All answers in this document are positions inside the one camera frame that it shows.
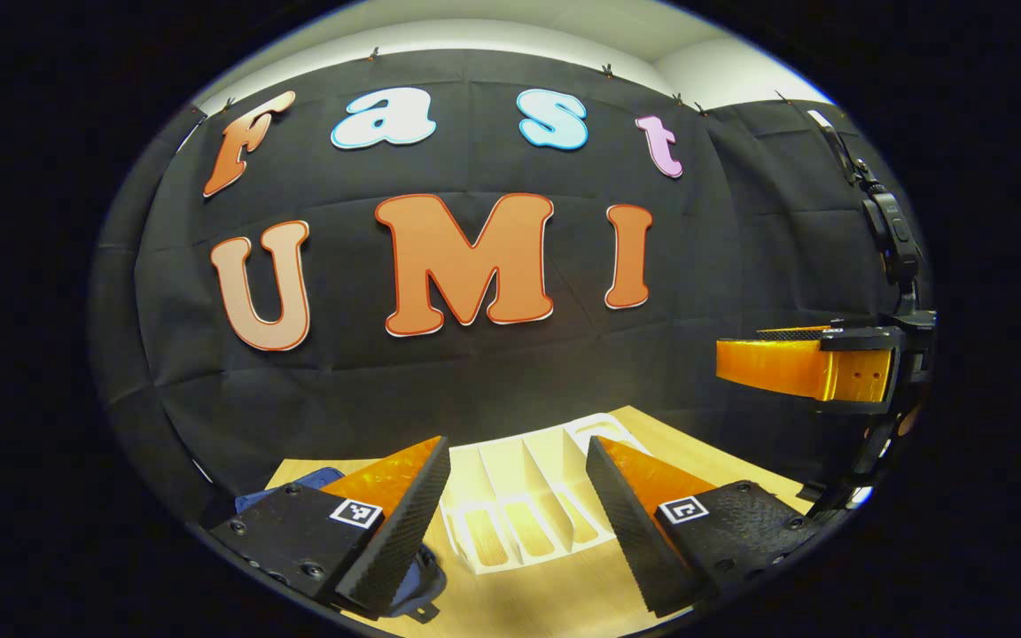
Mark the black backdrop cloth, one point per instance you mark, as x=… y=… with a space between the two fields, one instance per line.
x=475 y=381

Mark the blue schoolbag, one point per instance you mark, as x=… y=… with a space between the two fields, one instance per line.
x=422 y=580

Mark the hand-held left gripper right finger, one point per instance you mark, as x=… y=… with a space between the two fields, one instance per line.
x=626 y=532

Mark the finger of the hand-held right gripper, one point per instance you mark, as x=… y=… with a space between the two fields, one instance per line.
x=798 y=331
x=776 y=363

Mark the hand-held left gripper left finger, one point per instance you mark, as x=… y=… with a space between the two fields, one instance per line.
x=404 y=540

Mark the white bookshelf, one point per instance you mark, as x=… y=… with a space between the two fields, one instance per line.
x=510 y=496

